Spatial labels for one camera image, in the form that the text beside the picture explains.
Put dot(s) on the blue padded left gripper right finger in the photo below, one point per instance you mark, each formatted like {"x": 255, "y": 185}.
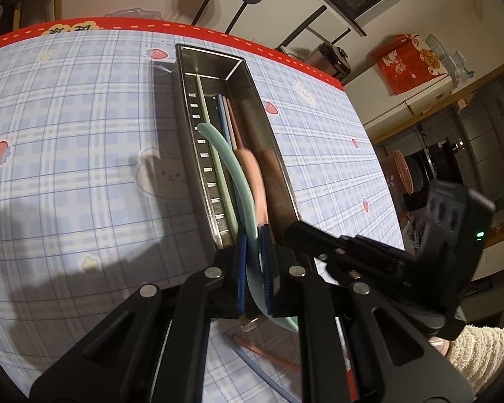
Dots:
{"x": 265, "y": 247}

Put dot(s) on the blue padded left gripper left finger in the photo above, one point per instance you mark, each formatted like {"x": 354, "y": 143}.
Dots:
{"x": 239, "y": 271}

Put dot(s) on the green soup spoon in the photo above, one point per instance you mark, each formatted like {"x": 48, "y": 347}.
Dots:
{"x": 249, "y": 221}

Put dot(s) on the pink soup spoon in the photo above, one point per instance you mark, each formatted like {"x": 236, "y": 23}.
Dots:
{"x": 255, "y": 180}

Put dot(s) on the white fleece sleeve forearm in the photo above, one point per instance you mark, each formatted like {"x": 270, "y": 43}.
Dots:
{"x": 478, "y": 354}

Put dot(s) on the person's hand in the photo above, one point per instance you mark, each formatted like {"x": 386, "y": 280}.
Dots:
{"x": 441, "y": 345}

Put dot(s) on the brown trash bin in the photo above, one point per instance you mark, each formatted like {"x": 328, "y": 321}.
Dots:
{"x": 397, "y": 173}

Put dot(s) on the stainless steel utensil tray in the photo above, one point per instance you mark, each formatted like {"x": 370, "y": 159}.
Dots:
{"x": 218, "y": 89}

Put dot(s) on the blue plaid tablecloth red border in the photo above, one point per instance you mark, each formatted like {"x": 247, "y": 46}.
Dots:
{"x": 93, "y": 199}

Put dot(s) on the white refrigerator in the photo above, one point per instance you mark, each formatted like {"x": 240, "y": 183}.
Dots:
{"x": 380, "y": 111}

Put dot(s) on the black metal rack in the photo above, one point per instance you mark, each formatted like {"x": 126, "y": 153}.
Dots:
{"x": 324, "y": 25}

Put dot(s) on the dark rice cooker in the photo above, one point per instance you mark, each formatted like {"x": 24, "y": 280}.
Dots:
{"x": 331, "y": 60}

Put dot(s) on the glassware on refrigerator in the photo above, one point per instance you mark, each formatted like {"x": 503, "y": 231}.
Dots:
{"x": 455, "y": 63}

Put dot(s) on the red cloth on refrigerator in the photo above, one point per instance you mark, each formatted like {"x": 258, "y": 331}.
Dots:
{"x": 407, "y": 62}

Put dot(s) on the clear plastic cover on chair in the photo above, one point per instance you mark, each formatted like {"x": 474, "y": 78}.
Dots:
{"x": 136, "y": 12}

